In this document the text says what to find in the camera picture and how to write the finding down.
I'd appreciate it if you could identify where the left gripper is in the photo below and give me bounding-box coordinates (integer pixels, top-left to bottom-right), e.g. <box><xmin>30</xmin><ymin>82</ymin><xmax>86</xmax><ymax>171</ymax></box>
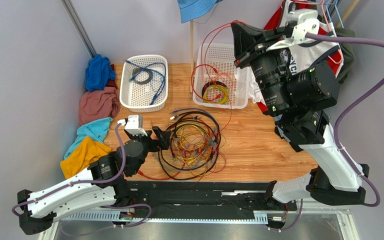
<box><xmin>127</xmin><ymin>125</ymin><xmax>172</xmax><ymax>175</ymax></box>

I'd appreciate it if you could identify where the yellow green wire coil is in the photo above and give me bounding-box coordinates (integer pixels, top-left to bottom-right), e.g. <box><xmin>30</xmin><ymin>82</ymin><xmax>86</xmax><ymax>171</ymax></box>
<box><xmin>202</xmin><ymin>84</ymin><xmax>230</xmax><ymax>104</ymax></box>

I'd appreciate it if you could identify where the white motorcycle tank top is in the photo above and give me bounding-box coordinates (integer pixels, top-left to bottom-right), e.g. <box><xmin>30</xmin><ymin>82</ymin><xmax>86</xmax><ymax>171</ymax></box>
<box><xmin>249</xmin><ymin>0</ymin><xmax>344</xmax><ymax>112</ymax></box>

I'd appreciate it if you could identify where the pink cloth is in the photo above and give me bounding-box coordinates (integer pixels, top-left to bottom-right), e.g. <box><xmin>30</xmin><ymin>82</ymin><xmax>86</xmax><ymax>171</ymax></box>
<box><xmin>78</xmin><ymin>86</ymin><xmax>121</xmax><ymax>126</ymax></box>

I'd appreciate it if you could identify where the yellow ethernet cable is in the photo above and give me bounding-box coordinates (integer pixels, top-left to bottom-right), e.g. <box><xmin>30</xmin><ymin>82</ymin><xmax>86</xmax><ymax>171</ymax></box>
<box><xmin>170</xmin><ymin>123</ymin><xmax>216</xmax><ymax>177</ymax></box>

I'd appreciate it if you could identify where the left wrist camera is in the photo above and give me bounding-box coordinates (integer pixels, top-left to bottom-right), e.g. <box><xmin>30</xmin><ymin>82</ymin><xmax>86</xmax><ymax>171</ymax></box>
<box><xmin>117</xmin><ymin>114</ymin><xmax>148</xmax><ymax>136</ymax></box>

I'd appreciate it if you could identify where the thin coloured wire tangle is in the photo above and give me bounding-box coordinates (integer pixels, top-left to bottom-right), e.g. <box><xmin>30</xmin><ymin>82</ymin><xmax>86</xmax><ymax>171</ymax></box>
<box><xmin>171</xmin><ymin>126</ymin><xmax>228</xmax><ymax>184</ymax></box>

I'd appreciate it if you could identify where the aluminium corner profile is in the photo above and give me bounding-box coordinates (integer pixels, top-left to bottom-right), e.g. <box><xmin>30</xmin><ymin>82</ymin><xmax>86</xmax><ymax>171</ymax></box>
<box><xmin>60</xmin><ymin>0</ymin><xmax>97</xmax><ymax>58</ymax></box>

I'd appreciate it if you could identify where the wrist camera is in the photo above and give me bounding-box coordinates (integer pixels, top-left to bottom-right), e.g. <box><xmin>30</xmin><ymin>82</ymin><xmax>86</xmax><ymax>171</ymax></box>
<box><xmin>117</xmin><ymin>114</ymin><xmax>148</xmax><ymax>136</ymax></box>
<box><xmin>266</xmin><ymin>9</ymin><xmax>320</xmax><ymax>52</ymax></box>

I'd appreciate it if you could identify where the green garment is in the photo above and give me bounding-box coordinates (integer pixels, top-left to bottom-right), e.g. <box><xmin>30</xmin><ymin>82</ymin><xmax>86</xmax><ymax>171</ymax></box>
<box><xmin>323</xmin><ymin>26</ymin><xmax>356</xmax><ymax>85</ymax></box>

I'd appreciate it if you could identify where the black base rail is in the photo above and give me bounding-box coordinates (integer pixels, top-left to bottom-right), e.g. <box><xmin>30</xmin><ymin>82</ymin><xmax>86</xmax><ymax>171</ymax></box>
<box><xmin>114</xmin><ymin>180</ymin><xmax>298</xmax><ymax>221</ymax></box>

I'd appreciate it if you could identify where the blue cloth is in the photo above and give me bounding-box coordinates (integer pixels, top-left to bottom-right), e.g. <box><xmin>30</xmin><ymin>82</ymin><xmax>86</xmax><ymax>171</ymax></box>
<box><xmin>85</xmin><ymin>54</ymin><xmax>116</xmax><ymax>92</ymax></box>

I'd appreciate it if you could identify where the thin red wire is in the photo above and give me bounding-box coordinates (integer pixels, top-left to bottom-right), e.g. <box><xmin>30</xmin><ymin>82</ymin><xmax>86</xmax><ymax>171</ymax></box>
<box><xmin>190</xmin><ymin>20</ymin><xmax>246</xmax><ymax>134</ymax></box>

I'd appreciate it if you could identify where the left white basket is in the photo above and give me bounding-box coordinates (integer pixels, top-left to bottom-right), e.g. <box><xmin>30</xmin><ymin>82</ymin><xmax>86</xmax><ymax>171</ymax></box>
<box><xmin>119</xmin><ymin>54</ymin><xmax>169</xmax><ymax>113</ymax></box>

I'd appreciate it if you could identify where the right white basket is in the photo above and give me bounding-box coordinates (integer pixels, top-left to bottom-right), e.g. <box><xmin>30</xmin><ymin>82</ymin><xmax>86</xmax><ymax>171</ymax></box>
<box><xmin>192</xmin><ymin>43</ymin><xmax>252</xmax><ymax>109</ymax></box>

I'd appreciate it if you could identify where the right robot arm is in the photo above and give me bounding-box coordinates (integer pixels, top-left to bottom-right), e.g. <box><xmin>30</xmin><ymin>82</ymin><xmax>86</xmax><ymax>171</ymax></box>
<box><xmin>230</xmin><ymin>21</ymin><xmax>384</xmax><ymax>206</ymax></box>

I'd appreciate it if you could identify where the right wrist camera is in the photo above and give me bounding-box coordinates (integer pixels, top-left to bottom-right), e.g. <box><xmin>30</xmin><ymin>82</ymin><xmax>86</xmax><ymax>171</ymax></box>
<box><xmin>266</xmin><ymin>9</ymin><xmax>320</xmax><ymax>52</ymax></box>

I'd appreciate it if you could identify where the teal cloth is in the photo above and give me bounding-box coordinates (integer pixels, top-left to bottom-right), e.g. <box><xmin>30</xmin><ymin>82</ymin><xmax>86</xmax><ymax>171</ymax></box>
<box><xmin>63</xmin><ymin>117</ymin><xmax>113</xmax><ymax>160</ymax></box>

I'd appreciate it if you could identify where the black wire coil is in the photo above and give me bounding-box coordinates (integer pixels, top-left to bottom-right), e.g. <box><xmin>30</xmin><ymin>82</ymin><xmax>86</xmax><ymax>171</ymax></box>
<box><xmin>132</xmin><ymin>68</ymin><xmax>154</xmax><ymax>85</ymax></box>

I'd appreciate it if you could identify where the red ethernet cable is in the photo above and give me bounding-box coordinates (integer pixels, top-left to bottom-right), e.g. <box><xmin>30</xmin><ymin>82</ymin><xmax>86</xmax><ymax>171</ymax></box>
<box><xmin>138</xmin><ymin>166</ymin><xmax>186</xmax><ymax>181</ymax></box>

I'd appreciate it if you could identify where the yellow cloth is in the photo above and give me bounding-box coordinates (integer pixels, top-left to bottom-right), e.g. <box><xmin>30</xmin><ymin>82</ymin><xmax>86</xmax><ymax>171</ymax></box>
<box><xmin>60</xmin><ymin>136</ymin><xmax>112</xmax><ymax>179</ymax></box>

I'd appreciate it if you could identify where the white basket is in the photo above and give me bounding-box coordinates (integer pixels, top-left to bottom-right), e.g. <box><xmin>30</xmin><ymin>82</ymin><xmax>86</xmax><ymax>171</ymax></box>
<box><xmin>119</xmin><ymin>54</ymin><xmax>169</xmax><ymax>113</ymax></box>
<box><xmin>192</xmin><ymin>43</ymin><xmax>252</xmax><ymax>109</ymax></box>

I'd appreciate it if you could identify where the blue ethernet cable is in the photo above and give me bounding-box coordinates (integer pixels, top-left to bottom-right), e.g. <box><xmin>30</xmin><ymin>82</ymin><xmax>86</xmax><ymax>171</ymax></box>
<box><xmin>125</xmin><ymin>59</ymin><xmax>167</xmax><ymax>106</ymax></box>
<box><xmin>171</xmin><ymin>107</ymin><xmax>218</xmax><ymax>121</ymax></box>

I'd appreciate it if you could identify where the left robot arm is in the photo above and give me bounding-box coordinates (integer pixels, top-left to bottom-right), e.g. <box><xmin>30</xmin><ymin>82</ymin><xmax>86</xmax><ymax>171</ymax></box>
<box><xmin>11</xmin><ymin>119</ymin><xmax>172</xmax><ymax>235</ymax></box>

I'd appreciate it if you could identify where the blue bucket hat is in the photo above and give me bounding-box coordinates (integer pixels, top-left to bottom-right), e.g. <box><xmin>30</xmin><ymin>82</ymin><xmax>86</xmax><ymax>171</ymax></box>
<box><xmin>177</xmin><ymin>0</ymin><xmax>222</xmax><ymax>24</ymax></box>

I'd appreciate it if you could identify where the long black cable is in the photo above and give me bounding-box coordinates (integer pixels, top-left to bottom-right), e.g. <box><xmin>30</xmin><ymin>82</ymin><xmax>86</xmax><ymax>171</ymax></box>
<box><xmin>157</xmin><ymin>111</ymin><xmax>222</xmax><ymax>181</ymax></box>

